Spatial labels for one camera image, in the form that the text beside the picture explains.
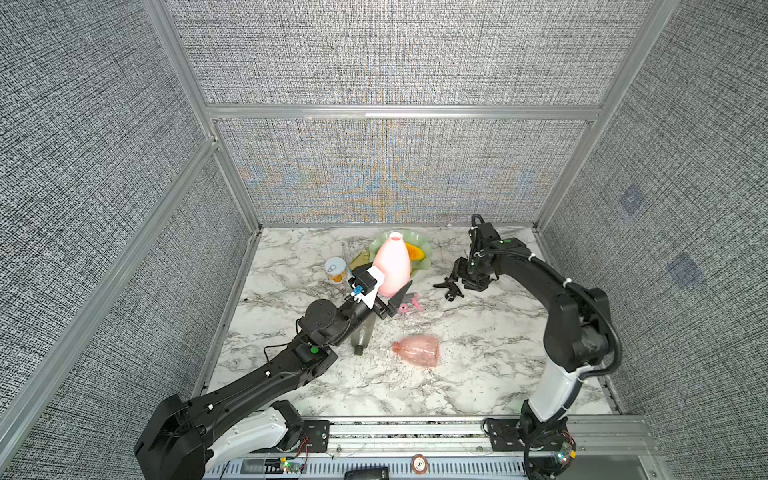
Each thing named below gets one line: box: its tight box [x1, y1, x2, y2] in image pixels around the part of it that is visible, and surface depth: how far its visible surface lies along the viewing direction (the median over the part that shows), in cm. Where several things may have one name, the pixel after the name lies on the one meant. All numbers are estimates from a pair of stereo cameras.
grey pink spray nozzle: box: [398, 293, 423, 313], surface depth 99 cm
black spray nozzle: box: [432, 277, 464, 302], surface depth 102 cm
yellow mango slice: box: [405, 242, 426, 261], surface depth 108 cm
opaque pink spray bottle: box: [374, 231, 412, 297], surface depth 59 cm
